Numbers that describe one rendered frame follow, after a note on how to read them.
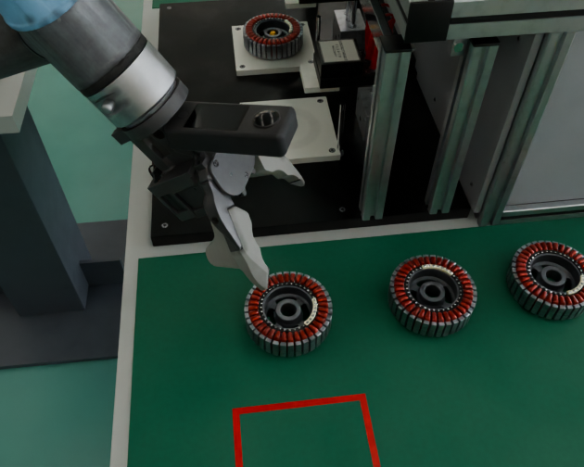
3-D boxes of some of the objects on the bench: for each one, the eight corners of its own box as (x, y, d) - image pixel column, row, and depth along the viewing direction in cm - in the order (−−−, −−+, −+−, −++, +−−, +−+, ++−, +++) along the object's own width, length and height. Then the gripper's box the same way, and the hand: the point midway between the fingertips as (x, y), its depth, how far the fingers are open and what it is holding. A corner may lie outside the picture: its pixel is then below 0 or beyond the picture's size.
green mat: (105, 877, 47) (104, 877, 47) (138, 258, 86) (138, 258, 86) (1167, 695, 54) (1170, 695, 54) (755, 201, 93) (755, 200, 93)
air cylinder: (362, 142, 98) (366, 115, 94) (354, 113, 103) (357, 86, 99) (393, 140, 99) (398, 113, 94) (383, 110, 103) (387, 84, 99)
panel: (472, 213, 88) (536, 29, 65) (377, -13, 130) (396, -173, 107) (479, 212, 88) (546, 29, 65) (383, -13, 130) (402, -173, 107)
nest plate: (236, 76, 110) (235, 70, 109) (232, 31, 119) (231, 25, 118) (318, 70, 111) (318, 65, 110) (307, 26, 120) (307, 20, 120)
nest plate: (246, 168, 94) (246, 162, 93) (239, 107, 104) (239, 102, 103) (340, 160, 96) (340, 154, 95) (325, 101, 105) (325, 95, 104)
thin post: (335, 157, 96) (338, 107, 88) (333, 151, 97) (336, 100, 89) (344, 157, 96) (349, 107, 88) (342, 150, 97) (347, 100, 89)
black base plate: (153, 246, 87) (150, 236, 85) (161, 13, 128) (159, 3, 126) (467, 218, 91) (471, 208, 89) (378, -1, 131) (379, -11, 130)
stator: (465, 348, 76) (472, 334, 73) (378, 325, 78) (382, 309, 76) (476, 280, 83) (482, 263, 80) (396, 260, 85) (399, 244, 82)
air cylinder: (337, 56, 114) (339, 31, 109) (332, 35, 118) (333, 9, 114) (364, 55, 114) (367, 29, 110) (357, 33, 119) (359, 7, 115)
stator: (233, 346, 76) (231, 330, 74) (261, 277, 83) (260, 260, 81) (318, 369, 74) (319, 354, 72) (339, 296, 81) (341, 280, 78)
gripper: (157, 61, 64) (267, 184, 75) (68, 193, 53) (213, 317, 63) (213, 29, 59) (323, 166, 70) (127, 167, 47) (275, 307, 58)
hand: (292, 233), depth 65 cm, fingers open, 14 cm apart
